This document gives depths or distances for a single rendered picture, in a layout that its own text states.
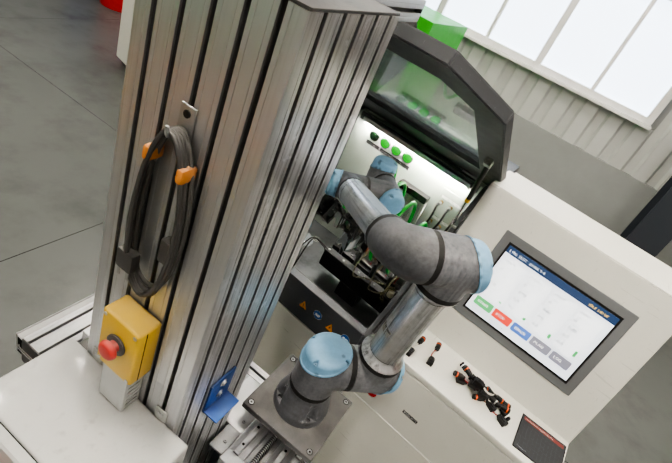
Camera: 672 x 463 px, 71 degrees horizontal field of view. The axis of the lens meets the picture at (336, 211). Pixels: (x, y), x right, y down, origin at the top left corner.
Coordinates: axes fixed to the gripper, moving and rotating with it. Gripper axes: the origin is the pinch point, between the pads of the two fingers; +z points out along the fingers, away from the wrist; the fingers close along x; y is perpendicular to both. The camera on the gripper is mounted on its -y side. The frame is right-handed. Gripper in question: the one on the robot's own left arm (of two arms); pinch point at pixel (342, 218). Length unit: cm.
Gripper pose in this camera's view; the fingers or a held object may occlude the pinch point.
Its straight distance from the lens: 173.4
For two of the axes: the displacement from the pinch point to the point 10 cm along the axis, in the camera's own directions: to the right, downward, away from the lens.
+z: 3.3, 5.5, 7.7
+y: -6.5, 7.2, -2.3
